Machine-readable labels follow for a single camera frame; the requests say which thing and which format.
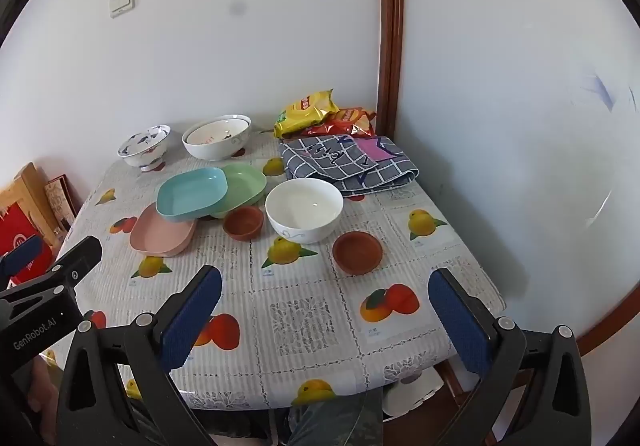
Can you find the grey checked cloth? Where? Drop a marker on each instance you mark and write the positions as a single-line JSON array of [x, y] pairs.
[[345, 165]]

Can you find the white floral outline bowl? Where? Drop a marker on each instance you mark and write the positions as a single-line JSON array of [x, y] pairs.
[[304, 211]]

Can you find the wooden baseboard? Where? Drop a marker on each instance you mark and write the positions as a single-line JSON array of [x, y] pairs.
[[602, 316]]

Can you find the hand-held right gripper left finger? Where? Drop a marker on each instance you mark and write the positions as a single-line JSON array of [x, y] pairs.
[[192, 321]]

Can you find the red chip bag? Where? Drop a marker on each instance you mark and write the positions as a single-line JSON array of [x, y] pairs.
[[345, 123]]

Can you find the white plastic stool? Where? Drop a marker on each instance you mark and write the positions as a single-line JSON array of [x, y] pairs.
[[412, 393]]

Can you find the small deep brown bowl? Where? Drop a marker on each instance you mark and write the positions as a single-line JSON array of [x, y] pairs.
[[243, 223]]

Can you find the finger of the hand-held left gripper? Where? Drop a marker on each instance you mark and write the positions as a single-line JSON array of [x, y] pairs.
[[22, 253], [80, 253]]

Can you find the fruit print tablecloth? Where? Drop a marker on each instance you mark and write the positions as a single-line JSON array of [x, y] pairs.
[[310, 306]]

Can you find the yellow chip bag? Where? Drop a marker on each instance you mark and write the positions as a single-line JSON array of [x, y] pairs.
[[302, 114]]

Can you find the wooden door frame trim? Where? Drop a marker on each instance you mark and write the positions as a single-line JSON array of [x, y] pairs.
[[391, 25]]

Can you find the red box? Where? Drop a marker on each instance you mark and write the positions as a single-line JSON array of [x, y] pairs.
[[17, 231]]

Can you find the person's trouser leg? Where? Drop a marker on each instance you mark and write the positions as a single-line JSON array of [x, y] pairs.
[[325, 423]]

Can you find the large white bowl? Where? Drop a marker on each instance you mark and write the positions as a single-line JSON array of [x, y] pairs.
[[215, 153]]

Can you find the shallow brown bowl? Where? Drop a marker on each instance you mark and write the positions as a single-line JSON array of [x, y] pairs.
[[358, 253]]

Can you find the tan cardboard box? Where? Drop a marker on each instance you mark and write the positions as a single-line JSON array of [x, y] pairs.
[[25, 186]]

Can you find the white light switch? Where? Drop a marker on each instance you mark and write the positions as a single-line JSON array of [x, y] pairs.
[[122, 0]]

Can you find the blue plastic plate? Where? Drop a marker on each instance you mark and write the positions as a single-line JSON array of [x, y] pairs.
[[192, 191]]

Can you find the person's left hand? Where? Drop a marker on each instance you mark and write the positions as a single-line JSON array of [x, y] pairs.
[[44, 391]]

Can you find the white bowl with orange print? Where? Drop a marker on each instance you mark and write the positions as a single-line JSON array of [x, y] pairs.
[[215, 131]]

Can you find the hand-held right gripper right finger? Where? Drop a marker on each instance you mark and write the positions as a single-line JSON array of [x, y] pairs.
[[460, 326]]

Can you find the green plastic plate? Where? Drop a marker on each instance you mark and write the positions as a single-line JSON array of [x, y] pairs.
[[248, 183]]

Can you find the brown patterned frame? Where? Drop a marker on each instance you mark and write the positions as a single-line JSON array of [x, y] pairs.
[[61, 203]]

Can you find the blue patterned footed bowl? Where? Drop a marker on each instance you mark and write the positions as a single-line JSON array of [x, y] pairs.
[[145, 145]]

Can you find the pink plastic plate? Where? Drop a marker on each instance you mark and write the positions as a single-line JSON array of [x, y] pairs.
[[160, 236]]

